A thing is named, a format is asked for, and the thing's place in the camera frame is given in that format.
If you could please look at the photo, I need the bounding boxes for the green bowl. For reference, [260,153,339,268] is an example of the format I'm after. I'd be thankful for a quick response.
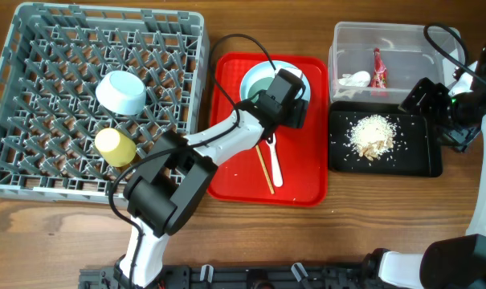
[247,77,273,103]

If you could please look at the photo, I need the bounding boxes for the wooden chopstick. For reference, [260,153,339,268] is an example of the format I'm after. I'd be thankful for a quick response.
[255,144,275,195]

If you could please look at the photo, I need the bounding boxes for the white plastic fork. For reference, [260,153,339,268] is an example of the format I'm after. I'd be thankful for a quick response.
[266,133,284,187]

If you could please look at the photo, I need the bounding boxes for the food scraps and rice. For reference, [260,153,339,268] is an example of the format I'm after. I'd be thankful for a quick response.
[343,114,403,162]

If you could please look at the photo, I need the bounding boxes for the red snack wrapper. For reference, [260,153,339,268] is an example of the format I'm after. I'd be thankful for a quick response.
[370,47,388,88]

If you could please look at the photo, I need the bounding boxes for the white tissue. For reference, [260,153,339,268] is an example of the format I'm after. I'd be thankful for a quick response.
[338,71,371,88]

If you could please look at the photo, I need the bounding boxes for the light blue bowl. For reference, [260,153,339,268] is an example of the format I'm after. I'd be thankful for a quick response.
[96,71,146,116]

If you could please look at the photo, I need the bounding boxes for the yellow plastic cup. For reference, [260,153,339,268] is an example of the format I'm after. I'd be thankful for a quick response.
[94,128,136,167]

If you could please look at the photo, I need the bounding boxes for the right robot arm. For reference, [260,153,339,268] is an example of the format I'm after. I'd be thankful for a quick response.
[360,44,486,288]

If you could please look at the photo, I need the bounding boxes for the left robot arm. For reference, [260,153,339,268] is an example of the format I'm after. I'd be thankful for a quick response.
[116,68,306,288]

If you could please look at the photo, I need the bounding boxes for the grey plastic dishwasher rack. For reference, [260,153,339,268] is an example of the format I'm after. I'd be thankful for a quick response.
[0,2,210,204]

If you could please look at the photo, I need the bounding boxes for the light blue round plate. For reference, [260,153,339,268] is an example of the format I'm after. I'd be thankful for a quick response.
[239,61,311,102]

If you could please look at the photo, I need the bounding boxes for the red plastic tray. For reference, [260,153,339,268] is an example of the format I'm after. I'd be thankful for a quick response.
[207,55,329,206]

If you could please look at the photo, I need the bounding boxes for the clear plastic bin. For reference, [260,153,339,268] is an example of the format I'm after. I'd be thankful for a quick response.
[329,22,457,104]

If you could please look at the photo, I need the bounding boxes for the black plastic tray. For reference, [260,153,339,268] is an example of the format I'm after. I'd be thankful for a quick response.
[329,101,443,177]

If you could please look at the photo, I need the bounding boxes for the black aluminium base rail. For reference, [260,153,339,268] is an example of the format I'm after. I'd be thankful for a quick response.
[78,263,388,289]

